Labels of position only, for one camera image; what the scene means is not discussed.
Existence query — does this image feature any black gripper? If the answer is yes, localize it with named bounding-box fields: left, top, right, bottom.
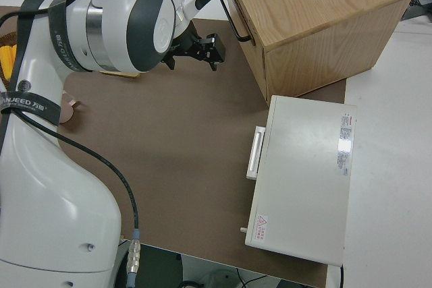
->
left=161, top=28, right=227, bottom=72

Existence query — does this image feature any pink mug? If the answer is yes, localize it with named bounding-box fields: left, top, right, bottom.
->
left=57, top=89, right=82, bottom=124

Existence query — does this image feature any brown table mat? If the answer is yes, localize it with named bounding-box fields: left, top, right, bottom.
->
left=0, top=5, right=348, bottom=288

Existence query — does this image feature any wooden mug tree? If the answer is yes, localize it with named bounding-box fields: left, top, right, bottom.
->
left=99, top=69, right=141, bottom=80

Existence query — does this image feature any white toaster oven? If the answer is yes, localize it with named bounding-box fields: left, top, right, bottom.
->
left=244, top=94, right=358, bottom=266

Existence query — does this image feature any white text label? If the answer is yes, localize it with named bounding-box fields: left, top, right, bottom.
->
left=333, top=112, right=355, bottom=177

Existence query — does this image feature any red warning sticker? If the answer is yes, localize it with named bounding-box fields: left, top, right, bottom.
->
left=255, top=213, right=269, bottom=241

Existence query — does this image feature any round wicker basket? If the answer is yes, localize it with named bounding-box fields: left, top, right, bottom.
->
left=0, top=31, right=18, bottom=92

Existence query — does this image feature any grey round stand base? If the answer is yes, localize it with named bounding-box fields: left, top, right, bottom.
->
left=200, top=267, right=244, bottom=288

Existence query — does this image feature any black cabinet handle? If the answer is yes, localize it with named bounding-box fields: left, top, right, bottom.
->
left=219, top=0, right=252, bottom=42

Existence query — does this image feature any white oven door handle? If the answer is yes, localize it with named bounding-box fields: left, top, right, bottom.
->
left=245, top=125, right=267, bottom=181

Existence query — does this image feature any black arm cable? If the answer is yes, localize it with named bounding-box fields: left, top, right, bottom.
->
left=0, top=0, right=142, bottom=288

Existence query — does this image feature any black round pedestal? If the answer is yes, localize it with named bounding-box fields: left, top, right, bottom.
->
left=114, top=242, right=185, bottom=288

